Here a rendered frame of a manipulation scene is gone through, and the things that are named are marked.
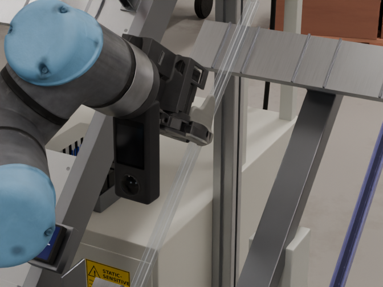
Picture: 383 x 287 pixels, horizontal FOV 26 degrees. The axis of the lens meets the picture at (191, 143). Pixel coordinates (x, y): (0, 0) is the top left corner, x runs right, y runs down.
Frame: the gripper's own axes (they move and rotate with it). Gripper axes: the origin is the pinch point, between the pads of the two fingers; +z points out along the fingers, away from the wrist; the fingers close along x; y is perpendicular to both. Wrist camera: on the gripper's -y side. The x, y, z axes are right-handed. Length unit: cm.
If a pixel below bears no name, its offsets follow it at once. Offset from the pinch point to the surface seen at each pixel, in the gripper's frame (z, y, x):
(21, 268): 1.2, -21.4, 20.3
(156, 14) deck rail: 10.8, 18.0, 16.6
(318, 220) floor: 171, 2, 32
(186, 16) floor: 330, 106, 186
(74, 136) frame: 48, 1, 49
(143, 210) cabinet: 40.1, -9.8, 25.6
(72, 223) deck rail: 4.0, -14.0, 16.4
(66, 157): 4.7, -5.6, 20.6
